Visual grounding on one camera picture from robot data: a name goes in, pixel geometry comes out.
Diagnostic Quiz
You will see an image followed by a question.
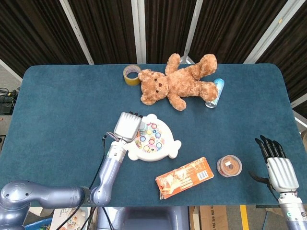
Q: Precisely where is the small round clear container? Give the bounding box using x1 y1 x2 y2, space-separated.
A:
216 154 243 178

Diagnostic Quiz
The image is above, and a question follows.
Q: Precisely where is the brown teddy bear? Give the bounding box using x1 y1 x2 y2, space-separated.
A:
137 53 218 111

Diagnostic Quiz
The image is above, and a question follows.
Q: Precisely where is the brown cardboard carton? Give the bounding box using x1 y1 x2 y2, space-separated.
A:
189 205 228 230

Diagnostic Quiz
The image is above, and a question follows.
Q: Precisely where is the torn orange cardboard box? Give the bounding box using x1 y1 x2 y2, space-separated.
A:
155 157 214 200

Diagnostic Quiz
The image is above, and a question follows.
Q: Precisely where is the grey robot torso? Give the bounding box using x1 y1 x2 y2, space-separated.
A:
95 206 190 230

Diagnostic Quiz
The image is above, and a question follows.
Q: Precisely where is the white plastic button toy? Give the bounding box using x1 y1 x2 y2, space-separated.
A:
126 114 182 162

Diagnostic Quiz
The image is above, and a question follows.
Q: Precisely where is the dark brown pleated curtain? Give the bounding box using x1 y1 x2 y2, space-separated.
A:
0 0 307 113

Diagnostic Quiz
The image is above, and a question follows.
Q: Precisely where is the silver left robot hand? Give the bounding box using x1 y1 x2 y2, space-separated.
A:
113 111 144 144

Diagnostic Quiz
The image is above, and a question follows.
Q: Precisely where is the blue velvet table cloth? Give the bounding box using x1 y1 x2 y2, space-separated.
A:
0 63 307 208

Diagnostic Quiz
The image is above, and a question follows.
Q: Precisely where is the blue plastic bin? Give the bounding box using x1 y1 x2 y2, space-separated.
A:
24 217 52 230

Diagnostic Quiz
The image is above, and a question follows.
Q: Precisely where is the white frame bar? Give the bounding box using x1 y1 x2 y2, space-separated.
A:
180 0 203 64
0 58 24 82
289 95 307 127
243 0 301 64
59 0 94 65
131 0 147 64

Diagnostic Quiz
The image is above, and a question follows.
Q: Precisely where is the yellow packing tape roll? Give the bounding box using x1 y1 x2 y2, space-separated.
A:
123 65 142 86

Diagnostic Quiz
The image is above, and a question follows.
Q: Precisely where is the light blue drink can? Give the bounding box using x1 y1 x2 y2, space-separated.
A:
205 78 225 108

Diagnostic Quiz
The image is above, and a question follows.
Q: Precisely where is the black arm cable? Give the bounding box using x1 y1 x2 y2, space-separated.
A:
57 131 120 230

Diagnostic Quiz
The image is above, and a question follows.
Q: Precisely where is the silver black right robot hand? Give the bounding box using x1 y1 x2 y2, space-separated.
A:
248 135 300 193

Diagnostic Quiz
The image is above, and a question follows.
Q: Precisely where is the black electronics with cables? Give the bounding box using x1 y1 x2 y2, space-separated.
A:
0 88 19 115

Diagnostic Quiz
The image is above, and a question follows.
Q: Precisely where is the white toy packaging box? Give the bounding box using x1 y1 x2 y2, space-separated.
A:
51 207 93 230

